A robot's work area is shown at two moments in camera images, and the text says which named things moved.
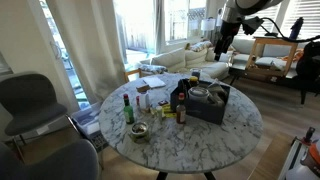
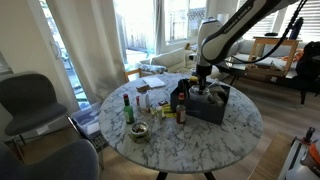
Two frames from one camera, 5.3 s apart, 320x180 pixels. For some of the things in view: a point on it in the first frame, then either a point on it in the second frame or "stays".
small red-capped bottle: (138, 103) stays
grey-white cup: (198, 94) stays
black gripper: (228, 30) -> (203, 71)
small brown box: (143, 89) stays
